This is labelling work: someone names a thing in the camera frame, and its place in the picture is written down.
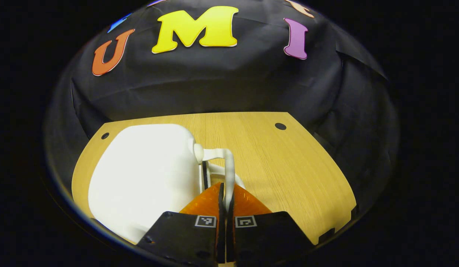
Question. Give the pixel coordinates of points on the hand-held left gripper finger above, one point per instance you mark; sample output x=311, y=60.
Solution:
x=230, y=237
x=221, y=230

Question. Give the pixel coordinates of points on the white suitcase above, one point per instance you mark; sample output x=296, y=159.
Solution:
x=148, y=178

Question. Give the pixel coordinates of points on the black round table grommet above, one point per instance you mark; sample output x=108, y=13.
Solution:
x=280, y=126
x=105, y=135

